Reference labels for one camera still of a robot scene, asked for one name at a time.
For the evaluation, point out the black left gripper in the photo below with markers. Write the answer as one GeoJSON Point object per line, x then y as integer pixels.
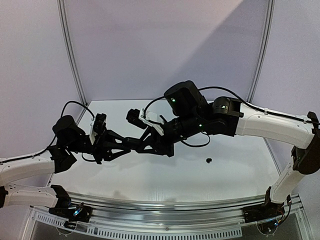
{"type": "Point", "coordinates": [101, 148]}

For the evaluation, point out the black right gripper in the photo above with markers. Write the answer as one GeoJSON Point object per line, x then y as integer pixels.
{"type": "Point", "coordinates": [163, 140]}

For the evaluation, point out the black oval charging case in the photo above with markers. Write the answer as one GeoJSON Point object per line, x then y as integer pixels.
{"type": "Point", "coordinates": [133, 143]}

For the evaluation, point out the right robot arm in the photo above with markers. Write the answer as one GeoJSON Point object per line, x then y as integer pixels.
{"type": "Point", "coordinates": [232, 116]}

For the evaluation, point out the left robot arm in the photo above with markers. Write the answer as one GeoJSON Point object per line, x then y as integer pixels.
{"type": "Point", "coordinates": [70, 140]}

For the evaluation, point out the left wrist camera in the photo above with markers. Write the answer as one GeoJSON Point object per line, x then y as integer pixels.
{"type": "Point", "coordinates": [98, 126]}

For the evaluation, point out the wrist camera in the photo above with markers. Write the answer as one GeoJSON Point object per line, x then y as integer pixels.
{"type": "Point", "coordinates": [142, 119]}
{"type": "Point", "coordinates": [98, 126]}

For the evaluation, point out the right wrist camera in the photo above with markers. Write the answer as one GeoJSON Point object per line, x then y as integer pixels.
{"type": "Point", "coordinates": [142, 119]}

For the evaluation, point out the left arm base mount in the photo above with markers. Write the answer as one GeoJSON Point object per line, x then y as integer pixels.
{"type": "Point", "coordinates": [73, 212]}

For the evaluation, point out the aluminium front rail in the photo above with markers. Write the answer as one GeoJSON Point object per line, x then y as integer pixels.
{"type": "Point", "coordinates": [114, 219]}

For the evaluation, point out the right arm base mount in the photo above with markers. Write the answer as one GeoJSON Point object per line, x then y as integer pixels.
{"type": "Point", "coordinates": [262, 211]}

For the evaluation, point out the aluminium frame post left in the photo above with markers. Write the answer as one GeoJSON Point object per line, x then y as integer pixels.
{"type": "Point", "coordinates": [61, 5]}

